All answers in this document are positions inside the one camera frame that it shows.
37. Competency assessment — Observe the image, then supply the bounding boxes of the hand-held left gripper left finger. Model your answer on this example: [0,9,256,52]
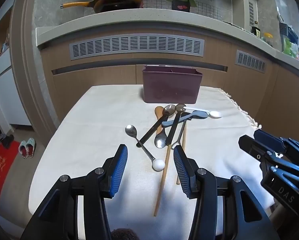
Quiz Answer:
[21,144,128,240]

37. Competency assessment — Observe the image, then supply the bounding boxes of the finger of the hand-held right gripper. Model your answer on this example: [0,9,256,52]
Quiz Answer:
[254,129,293,153]
[238,134,285,168]

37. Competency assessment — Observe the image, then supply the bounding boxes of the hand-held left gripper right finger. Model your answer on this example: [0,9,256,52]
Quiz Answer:
[173,145,277,240]

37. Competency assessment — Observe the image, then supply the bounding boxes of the wooden chopstick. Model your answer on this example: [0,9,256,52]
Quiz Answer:
[154,144,171,217]

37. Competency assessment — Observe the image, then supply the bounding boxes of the grey steel fork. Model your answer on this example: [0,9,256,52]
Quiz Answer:
[171,120,186,153]

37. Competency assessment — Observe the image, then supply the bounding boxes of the steel spoon with white ball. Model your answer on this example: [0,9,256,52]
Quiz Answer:
[125,124,165,172]

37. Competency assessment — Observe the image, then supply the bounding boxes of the plain steel spoon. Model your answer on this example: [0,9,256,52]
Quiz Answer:
[154,121,170,149]

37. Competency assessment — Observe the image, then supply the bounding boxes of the dark spoon with black handle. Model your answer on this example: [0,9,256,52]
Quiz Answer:
[136,104,176,148]
[165,103,187,146]

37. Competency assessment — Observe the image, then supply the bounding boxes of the blue-grey plastic rice spoon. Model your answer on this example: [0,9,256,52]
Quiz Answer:
[161,110,210,127]

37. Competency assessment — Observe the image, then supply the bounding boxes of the white plastic spoon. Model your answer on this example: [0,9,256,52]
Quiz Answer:
[184,106,222,118]

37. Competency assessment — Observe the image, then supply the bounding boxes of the wooden spoon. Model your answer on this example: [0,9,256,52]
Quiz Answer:
[154,106,165,137]

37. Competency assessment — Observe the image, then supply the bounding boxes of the maroon plastic utensil box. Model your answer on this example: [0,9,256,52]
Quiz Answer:
[142,65,203,104]

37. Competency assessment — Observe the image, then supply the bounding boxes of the white tablecloth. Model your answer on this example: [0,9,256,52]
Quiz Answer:
[28,85,277,240]

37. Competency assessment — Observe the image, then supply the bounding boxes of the dark brown knitted cloth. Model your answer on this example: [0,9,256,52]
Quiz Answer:
[111,228,140,240]

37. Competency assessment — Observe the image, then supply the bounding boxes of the small grey vent grille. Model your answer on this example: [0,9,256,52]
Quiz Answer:
[236,50,267,74]

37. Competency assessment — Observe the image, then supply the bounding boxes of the wooden kitchen cabinet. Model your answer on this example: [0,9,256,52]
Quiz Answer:
[39,39,299,140]

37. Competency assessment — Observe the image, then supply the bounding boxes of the pair of green slippers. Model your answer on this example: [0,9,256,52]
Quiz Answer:
[19,138,36,159]

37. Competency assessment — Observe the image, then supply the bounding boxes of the green plastic bag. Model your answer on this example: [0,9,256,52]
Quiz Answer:
[283,37,298,56]

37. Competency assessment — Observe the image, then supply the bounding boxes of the jar with yellow lid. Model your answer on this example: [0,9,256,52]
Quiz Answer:
[263,32,274,47]

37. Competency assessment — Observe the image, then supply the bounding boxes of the black shoes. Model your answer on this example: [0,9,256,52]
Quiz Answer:
[0,133,14,148]

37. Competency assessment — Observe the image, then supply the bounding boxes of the red floor mat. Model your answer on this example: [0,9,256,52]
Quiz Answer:
[0,140,20,209]

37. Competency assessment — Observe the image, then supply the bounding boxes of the large grey vent grille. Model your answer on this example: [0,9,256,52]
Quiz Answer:
[69,34,205,61]

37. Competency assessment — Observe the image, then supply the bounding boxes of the grey stone kitchen countertop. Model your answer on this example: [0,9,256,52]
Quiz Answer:
[36,8,299,84]

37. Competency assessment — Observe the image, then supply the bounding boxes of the yellow frying pan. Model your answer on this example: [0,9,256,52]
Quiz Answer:
[60,0,144,13]

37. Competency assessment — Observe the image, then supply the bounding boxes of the white wall vent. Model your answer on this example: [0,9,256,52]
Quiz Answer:
[248,1,255,26]

